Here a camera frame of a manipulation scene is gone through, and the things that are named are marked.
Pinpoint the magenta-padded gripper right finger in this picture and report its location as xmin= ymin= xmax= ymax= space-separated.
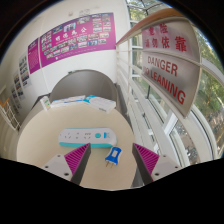
xmin=131 ymin=142 xmax=183 ymax=186

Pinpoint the blue and white charger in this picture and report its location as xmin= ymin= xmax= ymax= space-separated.
xmin=104 ymin=146 xmax=123 ymax=169

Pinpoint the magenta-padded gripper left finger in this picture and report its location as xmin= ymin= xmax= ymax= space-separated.
xmin=41 ymin=142 xmax=92 ymax=186

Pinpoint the small white green box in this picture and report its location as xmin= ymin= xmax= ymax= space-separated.
xmin=39 ymin=95 xmax=52 ymax=112

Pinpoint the narrow magenta text poster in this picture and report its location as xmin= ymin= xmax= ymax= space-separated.
xmin=26 ymin=37 xmax=42 ymax=75

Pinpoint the white teal-edged power strip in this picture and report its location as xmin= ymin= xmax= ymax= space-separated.
xmin=58 ymin=127 xmax=118 ymax=149

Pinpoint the white railing with wooden handrail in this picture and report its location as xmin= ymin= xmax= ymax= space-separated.
xmin=114 ymin=7 xmax=224 ymax=188

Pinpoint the large magenta photo poster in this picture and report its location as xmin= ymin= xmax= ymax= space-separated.
xmin=38 ymin=12 xmax=117 ymax=69

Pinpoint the white photo notice board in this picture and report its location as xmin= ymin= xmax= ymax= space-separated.
xmin=12 ymin=71 xmax=26 ymax=102
xmin=17 ymin=53 xmax=30 ymax=88

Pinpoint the grey curved chair back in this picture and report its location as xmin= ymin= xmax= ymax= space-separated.
xmin=48 ymin=68 xmax=118 ymax=105

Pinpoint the white-framed glass window wall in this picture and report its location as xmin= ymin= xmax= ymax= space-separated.
xmin=125 ymin=0 xmax=224 ymax=162

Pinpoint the white teal-cornered flat box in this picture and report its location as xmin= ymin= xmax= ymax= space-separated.
xmin=82 ymin=94 xmax=117 ymax=115

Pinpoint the frosted sign with red letters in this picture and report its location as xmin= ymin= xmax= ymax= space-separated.
xmin=141 ymin=50 xmax=202 ymax=119

